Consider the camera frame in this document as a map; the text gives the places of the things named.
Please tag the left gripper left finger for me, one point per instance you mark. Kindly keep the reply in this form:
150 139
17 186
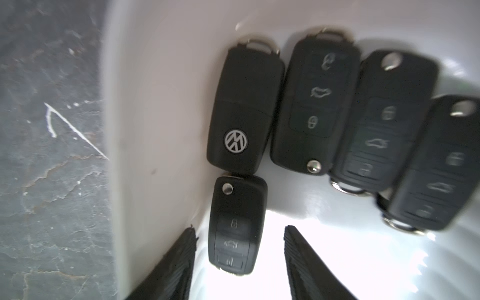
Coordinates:
172 276

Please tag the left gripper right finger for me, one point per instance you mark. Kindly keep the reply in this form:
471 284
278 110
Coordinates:
309 277

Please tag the black car key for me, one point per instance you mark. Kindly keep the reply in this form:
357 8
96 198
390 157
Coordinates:
316 97
236 223
441 173
244 105
391 101

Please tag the white storage box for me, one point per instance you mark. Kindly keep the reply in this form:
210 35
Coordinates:
160 66

